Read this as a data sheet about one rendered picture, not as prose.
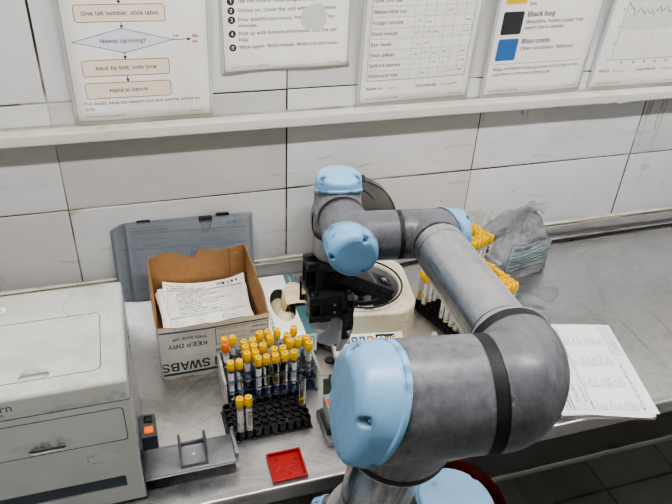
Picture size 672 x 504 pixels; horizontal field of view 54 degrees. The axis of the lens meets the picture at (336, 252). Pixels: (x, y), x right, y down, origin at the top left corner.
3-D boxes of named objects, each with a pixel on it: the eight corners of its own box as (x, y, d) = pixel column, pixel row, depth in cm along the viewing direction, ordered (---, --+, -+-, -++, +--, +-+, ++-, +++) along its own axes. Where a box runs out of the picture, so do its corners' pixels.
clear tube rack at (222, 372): (225, 407, 140) (223, 383, 136) (218, 375, 148) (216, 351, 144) (318, 390, 146) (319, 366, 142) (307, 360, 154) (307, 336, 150)
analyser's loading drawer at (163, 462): (126, 490, 120) (122, 471, 117) (125, 461, 125) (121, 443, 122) (239, 466, 126) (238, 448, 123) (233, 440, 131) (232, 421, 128)
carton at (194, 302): (161, 383, 145) (153, 330, 137) (151, 304, 168) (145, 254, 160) (271, 364, 152) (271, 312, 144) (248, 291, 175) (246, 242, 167)
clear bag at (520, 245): (495, 290, 180) (508, 231, 170) (453, 258, 192) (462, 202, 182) (560, 264, 192) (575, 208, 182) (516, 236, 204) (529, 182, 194)
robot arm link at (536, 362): (637, 368, 58) (460, 187, 102) (518, 377, 57) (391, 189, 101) (612, 470, 63) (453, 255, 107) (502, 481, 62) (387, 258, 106)
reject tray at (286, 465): (273, 484, 125) (273, 482, 124) (265, 456, 130) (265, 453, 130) (308, 477, 127) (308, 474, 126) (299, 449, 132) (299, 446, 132)
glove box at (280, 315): (272, 363, 152) (272, 330, 147) (252, 300, 171) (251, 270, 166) (324, 354, 156) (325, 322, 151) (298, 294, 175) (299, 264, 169)
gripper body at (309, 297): (298, 301, 121) (299, 245, 114) (343, 294, 123) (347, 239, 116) (309, 327, 115) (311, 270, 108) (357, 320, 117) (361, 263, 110)
